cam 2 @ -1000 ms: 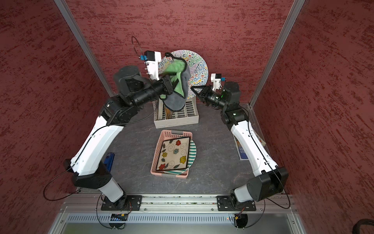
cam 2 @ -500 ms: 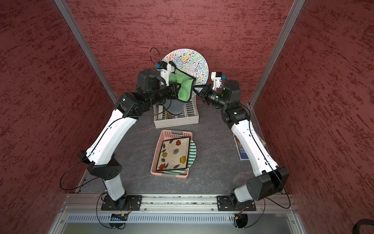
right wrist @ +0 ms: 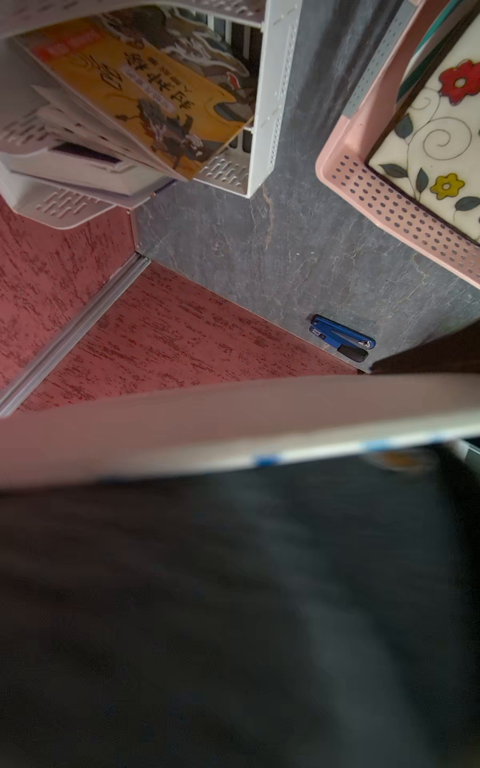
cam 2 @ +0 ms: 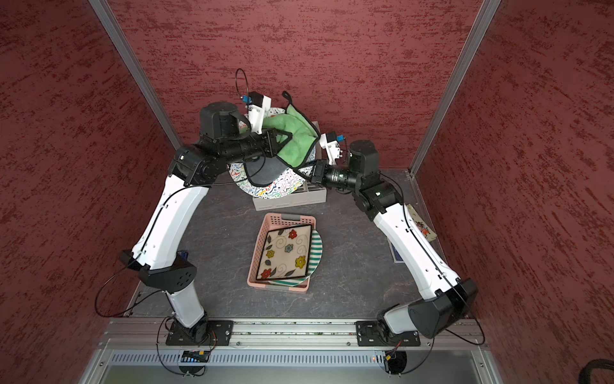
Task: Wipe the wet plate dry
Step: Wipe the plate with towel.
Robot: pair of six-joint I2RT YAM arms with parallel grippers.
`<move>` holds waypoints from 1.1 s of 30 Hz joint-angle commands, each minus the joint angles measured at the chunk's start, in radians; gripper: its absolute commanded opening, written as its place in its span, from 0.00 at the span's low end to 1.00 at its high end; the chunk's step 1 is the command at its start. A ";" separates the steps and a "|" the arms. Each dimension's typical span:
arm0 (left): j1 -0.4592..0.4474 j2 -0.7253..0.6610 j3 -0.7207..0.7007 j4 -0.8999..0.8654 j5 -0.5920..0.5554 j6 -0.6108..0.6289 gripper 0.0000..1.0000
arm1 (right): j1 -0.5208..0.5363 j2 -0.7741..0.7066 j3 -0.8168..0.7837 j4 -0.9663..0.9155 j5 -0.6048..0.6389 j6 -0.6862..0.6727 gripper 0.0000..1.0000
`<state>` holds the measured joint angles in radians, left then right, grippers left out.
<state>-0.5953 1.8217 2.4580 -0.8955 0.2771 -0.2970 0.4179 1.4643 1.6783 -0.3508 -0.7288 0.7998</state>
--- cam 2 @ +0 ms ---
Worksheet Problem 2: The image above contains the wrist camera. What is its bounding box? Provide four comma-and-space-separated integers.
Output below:
319, 132, 345, 166
242, 91, 272, 134

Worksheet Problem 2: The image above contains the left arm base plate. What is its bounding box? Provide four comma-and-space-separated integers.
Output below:
166, 319, 234, 347

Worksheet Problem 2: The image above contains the colourful squiggle round plate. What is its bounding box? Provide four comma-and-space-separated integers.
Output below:
229, 107, 317, 199

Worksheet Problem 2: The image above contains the right aluminium corner post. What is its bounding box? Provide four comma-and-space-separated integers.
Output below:
409, 0, 501, 179

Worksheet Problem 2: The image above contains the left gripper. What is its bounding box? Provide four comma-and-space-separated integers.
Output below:
220, 125, 292, 164

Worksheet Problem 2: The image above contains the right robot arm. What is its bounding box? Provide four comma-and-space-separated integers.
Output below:
309, 140, 478, 339

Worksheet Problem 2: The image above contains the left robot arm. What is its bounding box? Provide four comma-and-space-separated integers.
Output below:
120, 102, 293, 339

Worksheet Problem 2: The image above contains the white file organiser rack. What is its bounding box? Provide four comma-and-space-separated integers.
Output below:
253, 183, 327, 211

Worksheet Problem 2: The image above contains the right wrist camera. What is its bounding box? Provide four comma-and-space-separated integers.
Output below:
319, 132, 345, 166

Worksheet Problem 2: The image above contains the aluminium corner post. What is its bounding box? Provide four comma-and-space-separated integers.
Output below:
409, 0, 501, 179
88, 0, 182, 150

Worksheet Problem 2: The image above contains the blue stapler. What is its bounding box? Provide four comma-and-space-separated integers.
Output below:
177, 250, 189, 261

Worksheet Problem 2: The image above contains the pink plastic basket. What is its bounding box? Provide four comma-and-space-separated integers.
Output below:
247, 213, 323, 293

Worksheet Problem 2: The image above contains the aluminium front rail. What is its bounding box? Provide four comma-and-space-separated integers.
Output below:
94, 317, 491, 351

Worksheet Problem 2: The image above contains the square floral plate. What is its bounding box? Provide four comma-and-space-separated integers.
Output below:
256, 225, 313, 281

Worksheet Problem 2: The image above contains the green microfibre cloth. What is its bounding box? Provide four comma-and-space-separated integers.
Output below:
263, 91, 321, 169

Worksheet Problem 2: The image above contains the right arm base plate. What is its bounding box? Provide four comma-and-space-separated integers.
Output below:
355, 321, 421, 347

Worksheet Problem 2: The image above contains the left aluminium corner post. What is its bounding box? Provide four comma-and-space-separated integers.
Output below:
88, 0, 182, 150

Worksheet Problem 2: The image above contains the illustrated children's book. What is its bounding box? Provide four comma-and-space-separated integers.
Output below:
406, 204, 437, 243

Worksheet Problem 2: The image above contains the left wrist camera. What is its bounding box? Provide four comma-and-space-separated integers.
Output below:
242, 91, 272, 134

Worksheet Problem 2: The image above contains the green striped round plate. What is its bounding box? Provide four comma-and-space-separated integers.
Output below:
270, 230, 323, 289

